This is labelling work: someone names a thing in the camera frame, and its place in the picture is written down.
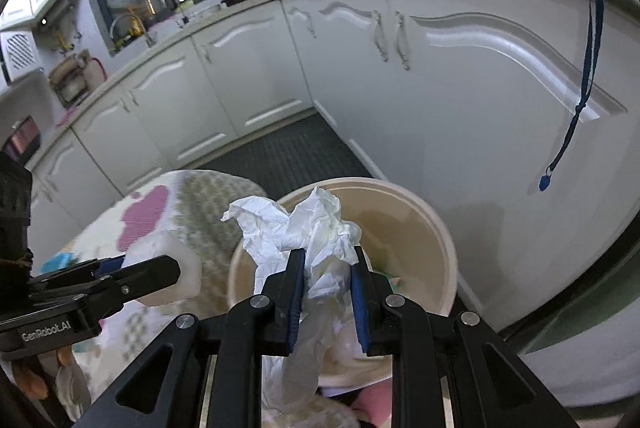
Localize beige round bin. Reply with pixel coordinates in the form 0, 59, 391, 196
227, 178, 458, 386

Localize white tissue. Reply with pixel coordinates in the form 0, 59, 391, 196
221, 187, 363, 424

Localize metal faucet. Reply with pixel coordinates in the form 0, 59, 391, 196
110, 14, 156, 48

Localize person's left hand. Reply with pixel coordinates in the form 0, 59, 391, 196
11, 347, 77, 403

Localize row of white cabinet doors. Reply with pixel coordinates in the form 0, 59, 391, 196
25, 0, 631, 229

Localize white lattice wall cabinets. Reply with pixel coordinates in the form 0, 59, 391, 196
0, 0, 83, 81

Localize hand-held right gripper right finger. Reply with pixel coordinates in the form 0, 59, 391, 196
350, 245, 583, 428

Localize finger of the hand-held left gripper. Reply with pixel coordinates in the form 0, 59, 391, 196
75, 255, 182, 316
29, 257, 126, 291

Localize printed blanket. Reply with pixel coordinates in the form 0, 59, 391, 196
40, 168, 396, 428

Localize beige electric cooker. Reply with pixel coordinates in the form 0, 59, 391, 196
49, 52, 108, 106

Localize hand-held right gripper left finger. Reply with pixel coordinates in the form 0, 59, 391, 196
87, 249, 307, 428

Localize dark copper-banded pot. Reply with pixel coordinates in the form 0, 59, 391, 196
4, 118, 42, 161

